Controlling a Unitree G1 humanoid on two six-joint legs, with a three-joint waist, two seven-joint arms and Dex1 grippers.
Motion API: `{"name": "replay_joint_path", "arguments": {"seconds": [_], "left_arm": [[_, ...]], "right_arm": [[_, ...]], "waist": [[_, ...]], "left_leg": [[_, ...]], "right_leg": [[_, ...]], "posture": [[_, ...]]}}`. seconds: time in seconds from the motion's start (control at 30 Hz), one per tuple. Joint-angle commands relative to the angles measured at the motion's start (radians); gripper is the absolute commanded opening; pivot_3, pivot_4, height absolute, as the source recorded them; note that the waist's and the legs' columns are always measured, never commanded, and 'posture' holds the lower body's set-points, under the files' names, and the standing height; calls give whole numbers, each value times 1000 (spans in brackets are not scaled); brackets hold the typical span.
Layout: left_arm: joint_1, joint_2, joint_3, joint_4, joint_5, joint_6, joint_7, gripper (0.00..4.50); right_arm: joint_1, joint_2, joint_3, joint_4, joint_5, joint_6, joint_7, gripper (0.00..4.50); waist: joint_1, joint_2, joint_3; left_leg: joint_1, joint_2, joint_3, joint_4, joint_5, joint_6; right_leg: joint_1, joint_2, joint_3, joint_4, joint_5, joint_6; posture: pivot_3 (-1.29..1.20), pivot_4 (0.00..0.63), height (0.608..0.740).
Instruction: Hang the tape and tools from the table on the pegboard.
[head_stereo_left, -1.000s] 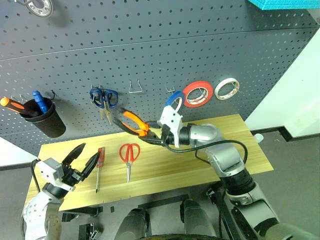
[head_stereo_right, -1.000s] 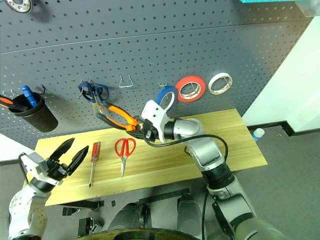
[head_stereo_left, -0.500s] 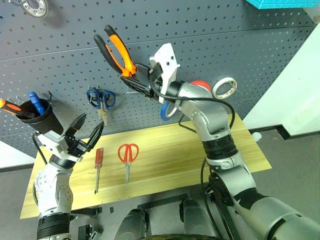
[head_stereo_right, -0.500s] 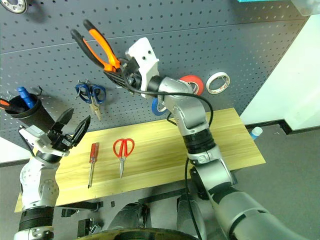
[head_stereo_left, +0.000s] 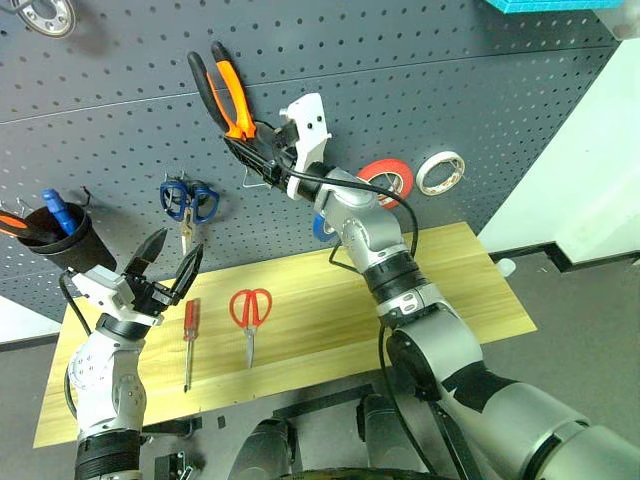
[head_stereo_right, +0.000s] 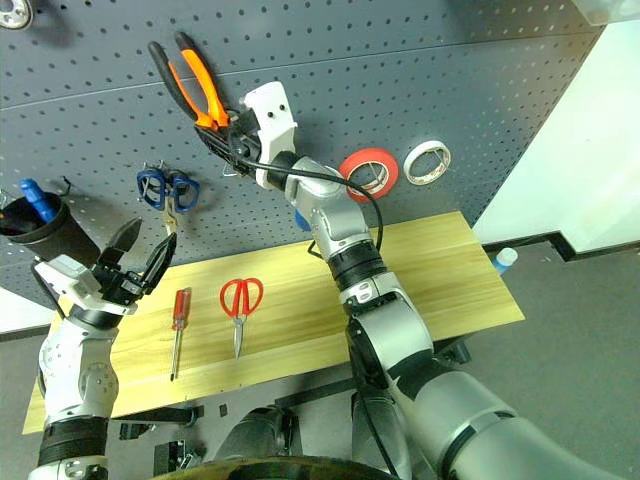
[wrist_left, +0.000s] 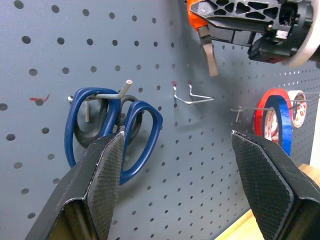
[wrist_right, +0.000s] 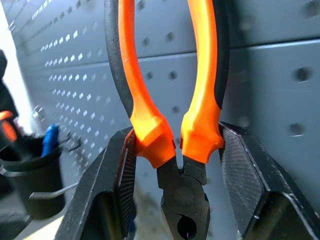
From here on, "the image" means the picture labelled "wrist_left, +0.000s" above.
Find double-wire metal peg hook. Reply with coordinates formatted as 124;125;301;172
171;80;215;106

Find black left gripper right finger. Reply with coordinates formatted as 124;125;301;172
231;129;320;240

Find grey metal pegboard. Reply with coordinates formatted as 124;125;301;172
0;0;320;240

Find white red-printed tape roll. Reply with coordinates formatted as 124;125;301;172
287;90;308;129

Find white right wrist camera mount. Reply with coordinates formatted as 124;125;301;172
281;0;320;69

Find bent metal peg hook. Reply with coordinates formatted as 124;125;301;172
67;79;134;123

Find blue-handled scissors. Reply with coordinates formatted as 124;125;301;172
64;87;164;186

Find blue tape roll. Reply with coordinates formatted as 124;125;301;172
264;95;294;158

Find long straight metal peg hook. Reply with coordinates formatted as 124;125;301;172
230;105;276;123
286;91;320;111

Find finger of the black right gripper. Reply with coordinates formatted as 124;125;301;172
189;0;282;34
208;24;259;48

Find red tape roll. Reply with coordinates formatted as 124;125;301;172
253;88;291;146

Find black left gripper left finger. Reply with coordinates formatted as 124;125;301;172
24;131;126;240

